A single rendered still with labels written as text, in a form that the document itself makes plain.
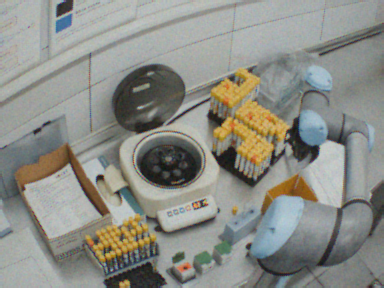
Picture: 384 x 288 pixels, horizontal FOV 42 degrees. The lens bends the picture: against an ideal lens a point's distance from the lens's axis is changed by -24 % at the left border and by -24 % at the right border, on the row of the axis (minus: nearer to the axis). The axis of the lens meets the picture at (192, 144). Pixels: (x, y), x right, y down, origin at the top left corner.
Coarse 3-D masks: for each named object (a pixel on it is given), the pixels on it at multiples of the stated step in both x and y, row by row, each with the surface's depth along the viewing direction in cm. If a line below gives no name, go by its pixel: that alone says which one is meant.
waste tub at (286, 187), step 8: (296, 176) 177; (280, 184) 174; (288, 184) 178; (304, 184) 175; (272, 192) 175; (280, 192) 178; (288, 192) 182; (296, 192) 182; (304, 192) 177; (312, 192) 172; (264, 200) 175; (272, 200) 170; (312, 200) 174; (264, 208) 177
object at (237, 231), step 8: (256, 208) 168; (240, 216) 166; (248, 216) 166; (256, 216) 167; (232, 224) 164; (240, 224) 164; (248, 224) 166; (256, 224) 172; (224, 232) 168; (232, 232) 164; (240, 232) 167; (248, 232) 172; (256, 232) 173; (224, 240) 171; (232, 240) 167; (240, 240) 171
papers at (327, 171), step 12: (324, 144) 196; (336, 144) 197; (324, 156) 193; (336, 156) 193; (312, 168) 189; (324, 168) 189; (336, 168) 190; (324, 180) 186; (336, 180) 186; (324, 192) 183; (336, 192) 183; (336, 204) 180
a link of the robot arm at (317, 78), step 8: (312, 72) 131; (320, 72) 131; (328, 72) 132; (312, 80) 130; (320, 80) 129; (328, 80) 130; (304, 88) 133; (312, 88) 130; (320, 88) 130; (328, 88) 131; (328, 96) 131
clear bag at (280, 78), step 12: (264, 60) 202; (276, 60) 200; (288, 60) 200; (252, 72) 204; (264, 72) 200; (276, 72) 199; (288, 72) 200; (264, 84) 201; (276, 84) 198; (288, 84) 199; (300, 84) 209; (264, 96) 203; (276, 96) 200; (288, 96) 204; (276, 108) 203
